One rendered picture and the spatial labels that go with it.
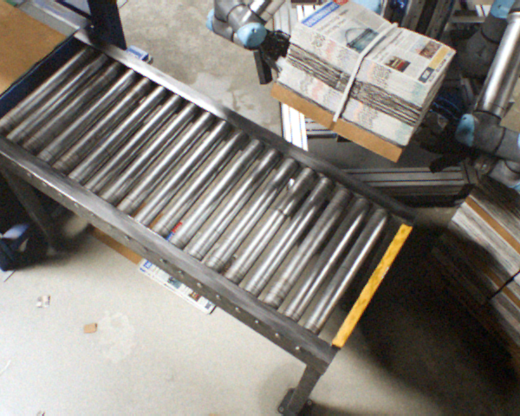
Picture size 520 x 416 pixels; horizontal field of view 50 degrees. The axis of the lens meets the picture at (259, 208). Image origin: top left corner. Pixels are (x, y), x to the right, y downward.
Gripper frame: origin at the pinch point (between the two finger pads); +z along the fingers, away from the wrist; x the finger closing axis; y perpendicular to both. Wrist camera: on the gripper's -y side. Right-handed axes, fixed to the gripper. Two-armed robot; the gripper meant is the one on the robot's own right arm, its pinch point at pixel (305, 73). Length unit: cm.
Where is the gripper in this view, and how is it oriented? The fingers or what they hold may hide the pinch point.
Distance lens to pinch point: 174.1
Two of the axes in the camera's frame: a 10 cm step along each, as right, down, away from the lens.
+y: 2.5, -7.2, -6.5
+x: 5.0, -4.8, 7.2
